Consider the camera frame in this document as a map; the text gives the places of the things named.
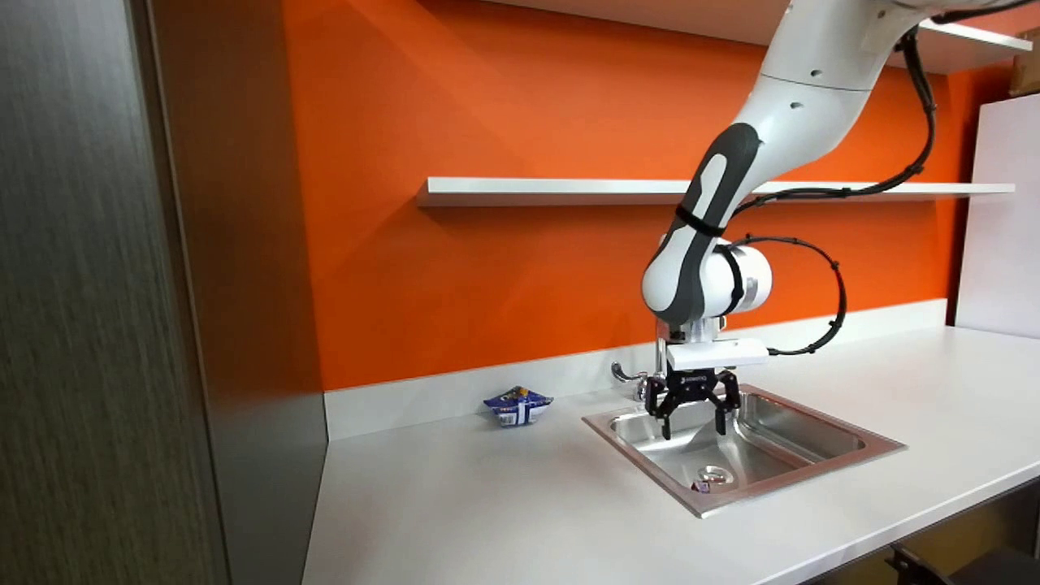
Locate dark chair under counter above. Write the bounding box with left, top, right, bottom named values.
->
left=881, top=537, right=1040, bottom=585

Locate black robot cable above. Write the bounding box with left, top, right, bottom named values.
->
left=731, top=0, right=1040, bottom=360

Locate dark grey cabinet panel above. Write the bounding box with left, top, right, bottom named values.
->
left=0, top=0, right=330, bottom=585

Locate round sink drain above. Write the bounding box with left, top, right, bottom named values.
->
left=694, top=460, right=742, bottom=490

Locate chrome two-handle faucet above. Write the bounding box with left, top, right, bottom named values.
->
left=606, top=335, right=665, bottom=408

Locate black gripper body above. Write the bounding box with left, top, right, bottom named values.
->
left=644, top=365, right=746, bottom=421

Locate blue snack packet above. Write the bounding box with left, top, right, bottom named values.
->
left=479, top=384, right=556, bottom=430

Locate white panel board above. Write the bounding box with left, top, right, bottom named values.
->
left=951, top=90, right=1040, bottom=342

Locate stainless steel sink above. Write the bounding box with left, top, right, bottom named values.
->
left=580, top=381, right=911, bottom=521

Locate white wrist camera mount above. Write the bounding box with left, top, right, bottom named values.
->
left=654, top=335, right=743, bottom=375

